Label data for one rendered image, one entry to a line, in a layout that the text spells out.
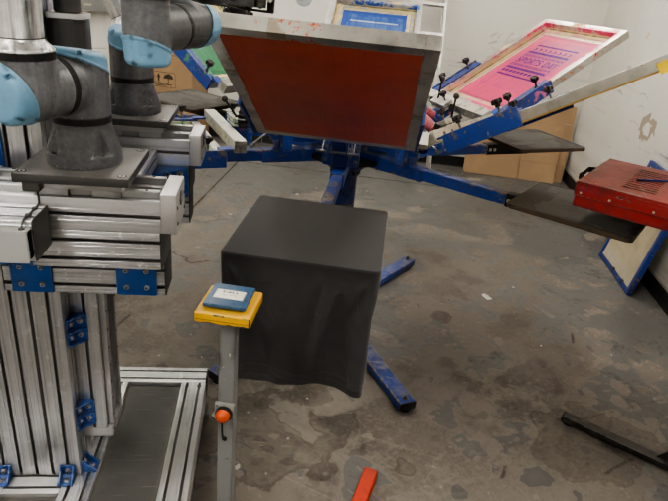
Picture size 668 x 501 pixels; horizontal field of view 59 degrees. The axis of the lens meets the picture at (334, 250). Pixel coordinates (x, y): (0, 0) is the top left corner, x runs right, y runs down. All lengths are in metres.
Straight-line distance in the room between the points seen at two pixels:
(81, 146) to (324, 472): 1.51
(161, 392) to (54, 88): 1.40
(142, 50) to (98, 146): 0.35
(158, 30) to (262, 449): 1.74
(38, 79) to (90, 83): 0.13
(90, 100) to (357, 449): 1.67
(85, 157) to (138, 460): 1.11
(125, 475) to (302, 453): 0.69
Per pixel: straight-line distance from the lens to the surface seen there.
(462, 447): 2.56
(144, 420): 2.23
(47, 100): 1.21
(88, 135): 1.31
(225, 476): 1.72
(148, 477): 2.04
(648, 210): 2.19
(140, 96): 1.78
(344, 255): 1.67
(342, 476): 2.33
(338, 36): 1.50
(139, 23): 1.02
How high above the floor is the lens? 1.66
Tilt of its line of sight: 25 degrees down
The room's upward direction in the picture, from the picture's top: 6 degrees clockwise
